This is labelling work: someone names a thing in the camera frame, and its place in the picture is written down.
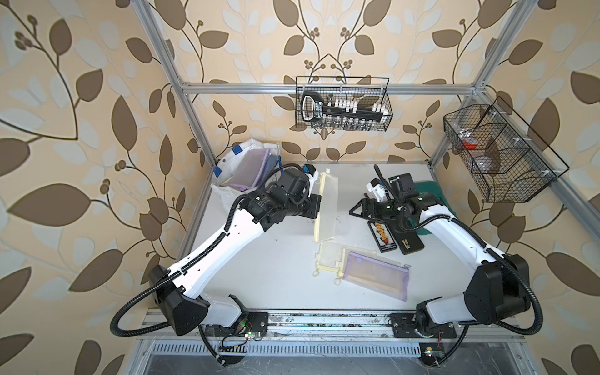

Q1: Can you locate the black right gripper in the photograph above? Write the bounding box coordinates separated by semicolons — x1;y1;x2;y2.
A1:
349;198;403;224

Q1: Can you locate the yellow trimmed mesh pouch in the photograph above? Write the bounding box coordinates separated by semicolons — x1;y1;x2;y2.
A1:
314;169;339;243

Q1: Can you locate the white canvas tote bag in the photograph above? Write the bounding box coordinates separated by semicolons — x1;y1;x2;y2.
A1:
211;138;281;209

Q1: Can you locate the purple pouch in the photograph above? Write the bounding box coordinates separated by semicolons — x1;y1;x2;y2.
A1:
343;252;410;302
227;148;270;192

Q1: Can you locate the cream yellow pouch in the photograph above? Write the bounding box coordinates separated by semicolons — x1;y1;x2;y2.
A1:
312;241;348;286

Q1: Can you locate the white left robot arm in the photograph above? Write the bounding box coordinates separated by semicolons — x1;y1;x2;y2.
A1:
109;163;321;338

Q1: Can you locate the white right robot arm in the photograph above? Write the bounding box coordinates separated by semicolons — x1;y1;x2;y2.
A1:
349;173;544;337

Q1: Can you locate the black screwdriver bit case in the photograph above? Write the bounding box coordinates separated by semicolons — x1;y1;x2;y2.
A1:
368;221;398;253

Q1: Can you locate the black yellow battery pack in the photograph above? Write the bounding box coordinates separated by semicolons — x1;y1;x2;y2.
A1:
390;223;424;256

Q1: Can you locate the green plastic tool case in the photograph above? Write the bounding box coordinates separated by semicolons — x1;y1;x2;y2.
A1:
414;181;458;221

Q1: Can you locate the black socket tool set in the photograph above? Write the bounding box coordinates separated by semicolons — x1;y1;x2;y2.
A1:
297;91;393;123

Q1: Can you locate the red item in basket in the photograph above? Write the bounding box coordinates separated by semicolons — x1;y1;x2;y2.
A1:
456;131;479;151

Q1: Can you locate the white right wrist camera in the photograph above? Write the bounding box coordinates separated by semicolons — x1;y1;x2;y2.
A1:
366;178;392;203

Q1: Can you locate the back wall wire basket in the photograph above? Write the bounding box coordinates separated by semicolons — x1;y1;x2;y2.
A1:
295;75;393;132

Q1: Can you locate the wall wire basket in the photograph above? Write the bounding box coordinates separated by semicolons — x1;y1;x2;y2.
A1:
295;75;393;132
444;97;570;203

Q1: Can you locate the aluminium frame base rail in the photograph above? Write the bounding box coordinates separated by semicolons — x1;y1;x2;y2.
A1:
137;308;528;359

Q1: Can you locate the right wall wire basket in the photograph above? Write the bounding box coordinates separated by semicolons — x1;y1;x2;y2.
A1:
444;97;570;203

